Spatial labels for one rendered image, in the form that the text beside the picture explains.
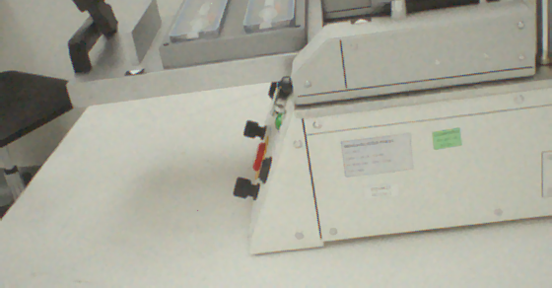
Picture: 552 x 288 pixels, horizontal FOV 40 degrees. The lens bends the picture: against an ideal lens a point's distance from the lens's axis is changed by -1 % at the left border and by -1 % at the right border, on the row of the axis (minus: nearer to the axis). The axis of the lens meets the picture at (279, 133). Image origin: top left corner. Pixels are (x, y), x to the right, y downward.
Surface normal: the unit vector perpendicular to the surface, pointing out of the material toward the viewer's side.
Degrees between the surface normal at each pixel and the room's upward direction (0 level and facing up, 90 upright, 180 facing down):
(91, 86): 90
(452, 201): 90
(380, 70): 90
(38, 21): 90
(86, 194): 0
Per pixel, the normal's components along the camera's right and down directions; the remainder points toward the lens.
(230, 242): -0.15, -0.89
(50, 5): -0.11, 0.45
